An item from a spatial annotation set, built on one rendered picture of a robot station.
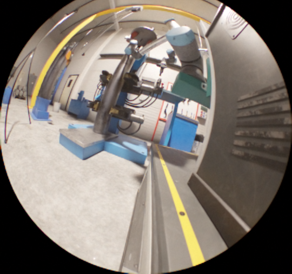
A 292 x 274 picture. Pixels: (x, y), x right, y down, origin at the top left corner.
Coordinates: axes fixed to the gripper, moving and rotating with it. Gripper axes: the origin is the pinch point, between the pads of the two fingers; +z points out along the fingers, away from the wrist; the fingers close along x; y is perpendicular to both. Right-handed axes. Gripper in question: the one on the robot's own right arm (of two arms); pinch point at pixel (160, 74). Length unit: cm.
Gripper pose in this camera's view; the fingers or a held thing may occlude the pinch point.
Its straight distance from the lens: 118.2
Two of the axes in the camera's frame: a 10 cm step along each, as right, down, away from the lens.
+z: -2.9, 9.6, 0.1
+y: 9.6, 2.9, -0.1
